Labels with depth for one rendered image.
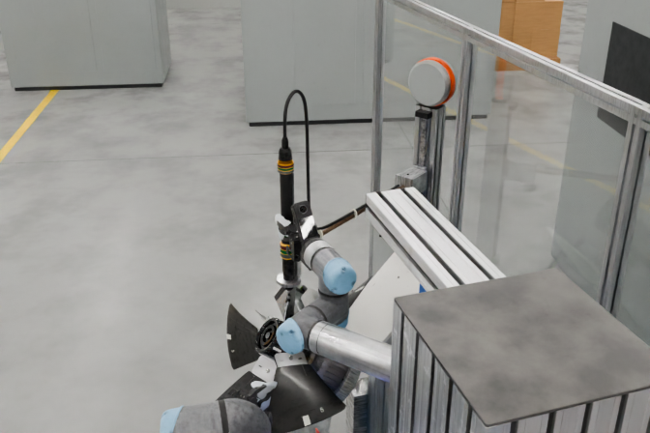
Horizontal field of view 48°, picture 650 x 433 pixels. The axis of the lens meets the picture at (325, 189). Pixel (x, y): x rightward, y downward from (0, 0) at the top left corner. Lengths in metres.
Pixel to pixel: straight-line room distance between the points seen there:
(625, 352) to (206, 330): 3.67
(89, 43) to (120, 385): 5.68
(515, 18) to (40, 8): 5.79
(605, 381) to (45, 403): 3.52
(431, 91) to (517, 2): 7.48
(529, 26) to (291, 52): 3.74
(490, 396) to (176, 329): 3.74
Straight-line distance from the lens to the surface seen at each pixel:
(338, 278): 1.69
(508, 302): 0.98
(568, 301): 1.00
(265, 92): 7.47
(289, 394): 2.11
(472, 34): 2.40
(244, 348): 2.51
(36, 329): 4.72
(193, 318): 4.55
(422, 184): 2.46
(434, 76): 2.38
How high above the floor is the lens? 2.55
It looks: 25 degrees down
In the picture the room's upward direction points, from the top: straight up
